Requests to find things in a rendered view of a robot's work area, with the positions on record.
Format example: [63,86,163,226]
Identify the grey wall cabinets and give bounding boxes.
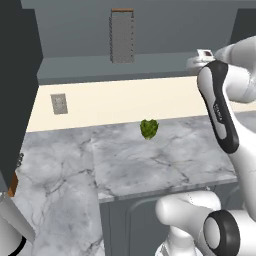
[19,0,256,86]

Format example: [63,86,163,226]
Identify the dark tall cabinet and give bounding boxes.
[0,0,45,195]

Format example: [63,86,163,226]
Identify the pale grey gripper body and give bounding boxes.
[185,55,216,77]

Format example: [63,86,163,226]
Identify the grey wall socket plate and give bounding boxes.
[50,93,69,116]

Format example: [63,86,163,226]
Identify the brown wooden block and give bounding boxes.
[7,171,20,198]

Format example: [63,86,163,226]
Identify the grey metal box grater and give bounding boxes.
[108,7,136,64]

